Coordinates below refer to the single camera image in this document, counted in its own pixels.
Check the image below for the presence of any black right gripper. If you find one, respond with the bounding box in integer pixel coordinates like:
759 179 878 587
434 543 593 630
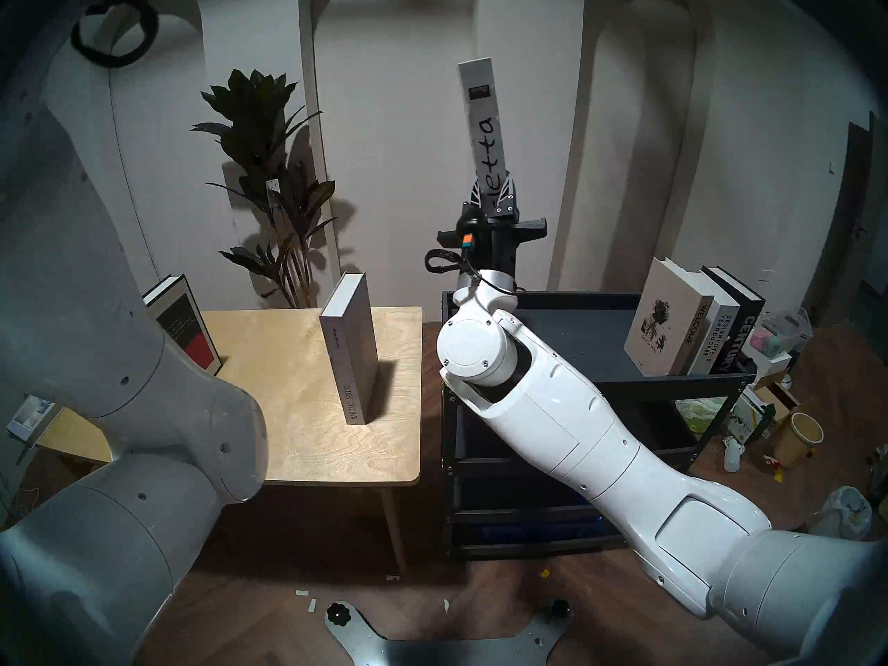
437 174 547 280

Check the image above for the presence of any white Arietta book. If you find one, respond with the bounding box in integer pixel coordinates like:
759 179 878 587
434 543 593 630
458 58 512 209

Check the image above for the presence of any white Welcome book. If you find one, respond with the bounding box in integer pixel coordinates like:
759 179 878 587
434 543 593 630
623 257 715 377

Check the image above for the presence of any grey Special Issue book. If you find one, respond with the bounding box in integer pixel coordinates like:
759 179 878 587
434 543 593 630
319 272 380 426

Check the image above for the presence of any white Design Hotels yearbook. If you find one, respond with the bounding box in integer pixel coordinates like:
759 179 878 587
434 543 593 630
687 293 742 376

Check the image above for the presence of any black Century book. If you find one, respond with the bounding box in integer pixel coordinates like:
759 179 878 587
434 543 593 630
701 266 766 374

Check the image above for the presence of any black Crime and Punishment book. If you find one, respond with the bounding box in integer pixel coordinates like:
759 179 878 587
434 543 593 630
142 275 224 377

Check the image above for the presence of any black metal shelf cart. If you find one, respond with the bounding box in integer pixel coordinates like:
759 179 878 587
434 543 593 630
441 291 758 558

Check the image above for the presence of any dark green potted plant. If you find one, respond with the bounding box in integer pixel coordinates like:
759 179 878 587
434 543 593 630
191 68 341 308

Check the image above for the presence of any light wooden table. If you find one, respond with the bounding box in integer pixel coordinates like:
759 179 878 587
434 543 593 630
35 306 424 572

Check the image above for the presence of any green plastic bag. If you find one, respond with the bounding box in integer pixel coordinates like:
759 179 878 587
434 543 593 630
674 398 728 433

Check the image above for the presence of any white square box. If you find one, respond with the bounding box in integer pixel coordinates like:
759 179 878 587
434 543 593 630
739 342 792 381

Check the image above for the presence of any clear plastic storage box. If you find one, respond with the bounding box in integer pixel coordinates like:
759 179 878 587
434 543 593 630
753 309 814 359

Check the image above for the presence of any white green printed carton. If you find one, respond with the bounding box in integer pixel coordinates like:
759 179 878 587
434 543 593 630
728 387 776 443

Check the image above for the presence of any brown cardboard box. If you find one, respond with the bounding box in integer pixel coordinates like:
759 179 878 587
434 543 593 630
753 380 799 422

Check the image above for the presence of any dark room door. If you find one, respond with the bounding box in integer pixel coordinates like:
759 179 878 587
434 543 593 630
805 113 888 329

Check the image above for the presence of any yellow paper bucket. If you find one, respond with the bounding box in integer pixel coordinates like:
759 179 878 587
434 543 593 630
771 413 825 469

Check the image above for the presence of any white bagged trash bin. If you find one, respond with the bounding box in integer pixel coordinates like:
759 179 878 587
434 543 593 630
822 486 873 540

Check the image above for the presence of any thin grey cover book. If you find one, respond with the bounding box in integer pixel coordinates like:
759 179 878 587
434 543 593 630
7 394 58 445

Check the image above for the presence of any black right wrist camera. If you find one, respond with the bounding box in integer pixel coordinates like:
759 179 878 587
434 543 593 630
456 203 488 253

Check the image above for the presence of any black right camera cable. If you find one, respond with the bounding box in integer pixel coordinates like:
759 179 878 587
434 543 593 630
425 248 481 284

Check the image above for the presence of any black camera cable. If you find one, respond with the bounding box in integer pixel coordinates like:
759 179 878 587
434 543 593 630
71 0 160 69
425 248 481 284

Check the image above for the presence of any black left camera cable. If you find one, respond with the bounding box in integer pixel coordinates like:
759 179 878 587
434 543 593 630
71 0 160 69

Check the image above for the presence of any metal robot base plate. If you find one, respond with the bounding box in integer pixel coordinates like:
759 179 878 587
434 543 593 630
325 599 575 666

